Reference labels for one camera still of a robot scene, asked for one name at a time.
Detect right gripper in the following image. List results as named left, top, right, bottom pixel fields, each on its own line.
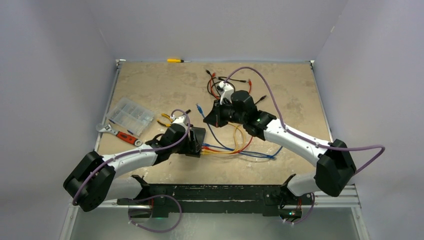
left=204, top=98, right=247, bottom=128

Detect black network switch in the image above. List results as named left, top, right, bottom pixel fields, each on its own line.
left=184, top=127, right=206, bottom=158

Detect red ethernet cable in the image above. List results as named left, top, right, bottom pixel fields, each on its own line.
left=209, top=72, right=253, bottom=100
left=200, top=135, right=254, bottom=155

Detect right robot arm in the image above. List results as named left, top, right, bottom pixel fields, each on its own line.
left=203, top=90, right=357, bottom=204

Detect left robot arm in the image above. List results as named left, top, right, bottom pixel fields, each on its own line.
left=63, top=123, right=205, bottom=212

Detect clear plastic parts box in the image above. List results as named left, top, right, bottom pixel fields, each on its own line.
left=106, top=97, right=155, bottom=136

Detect yellow screwdriver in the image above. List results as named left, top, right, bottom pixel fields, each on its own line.
left=167, top=58, right=190, bottom=63

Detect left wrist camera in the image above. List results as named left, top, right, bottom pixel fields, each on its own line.
left=170, top=114, right=189, bottom=126

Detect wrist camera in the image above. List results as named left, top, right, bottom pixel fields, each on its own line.
left=170, top=114, right=189, bottom=126
left=217, top=81, right=235, bottom=105

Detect yellow handled pliers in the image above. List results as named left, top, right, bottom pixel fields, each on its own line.
left=156, top=113, right=193, bottom=128

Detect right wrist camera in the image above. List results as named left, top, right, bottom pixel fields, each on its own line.
left=217, top=81, right=235, bottom=105

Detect orange ethernet cable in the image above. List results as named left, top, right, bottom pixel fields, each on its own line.
left=199, top=125, right=248, bottom=156

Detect yellow ethernet cable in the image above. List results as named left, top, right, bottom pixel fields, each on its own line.
left=199, top=124, right=243, bottom=157

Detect red handled adjustable wrench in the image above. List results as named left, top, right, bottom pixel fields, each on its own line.
left=95, top=123, right=142, bottom=147

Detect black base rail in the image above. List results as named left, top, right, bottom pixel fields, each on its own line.
left=117, top=183, right=313, bottom=218

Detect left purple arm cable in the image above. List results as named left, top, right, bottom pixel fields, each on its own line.
left=71, top=108, right=192, bottom=234

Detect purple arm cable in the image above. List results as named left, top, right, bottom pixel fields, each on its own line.
left=223, top=66, right=386, bottom=226
left=71, top=108, right=192, bottom=234

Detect aluminium table frame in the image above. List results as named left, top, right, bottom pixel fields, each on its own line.
left=63, top=77, right=360, bottom=225

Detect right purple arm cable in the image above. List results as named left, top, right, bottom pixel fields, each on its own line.
left=223, top=66, right=386, bottom=226

